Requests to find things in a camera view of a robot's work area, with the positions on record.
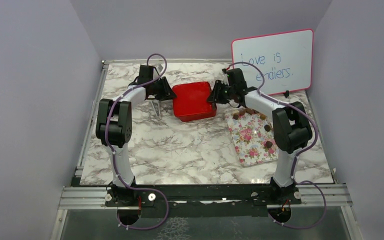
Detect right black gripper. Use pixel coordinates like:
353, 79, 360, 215
205, 80, 235, 105

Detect metal serving tongs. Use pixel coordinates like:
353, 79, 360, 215
150, 99, 161, 119

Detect red box lid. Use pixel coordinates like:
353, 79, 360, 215
172, 81, 217, 111

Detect red chocolate box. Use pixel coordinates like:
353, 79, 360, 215
173, 106, 217, 122

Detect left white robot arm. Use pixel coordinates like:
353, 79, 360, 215
95, 64, 176, 206

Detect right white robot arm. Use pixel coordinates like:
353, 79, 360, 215
207, 68, 313, 204

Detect dark leaf chocolate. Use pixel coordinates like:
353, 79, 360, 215
263, 124, 272, 132

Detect dark round chocolate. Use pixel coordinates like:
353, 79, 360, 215
264, 141, 273, 149

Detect floral serving tray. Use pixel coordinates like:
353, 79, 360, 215
224, 108, 279, 167

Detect pink framed whiteboard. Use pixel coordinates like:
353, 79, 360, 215
231, 29, 314, 95

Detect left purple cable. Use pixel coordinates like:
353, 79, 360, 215
104, 53, 170, 232

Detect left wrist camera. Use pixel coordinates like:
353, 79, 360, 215
153, 64, 164, 77

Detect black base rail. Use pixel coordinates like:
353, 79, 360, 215
104, 183, 302, 220

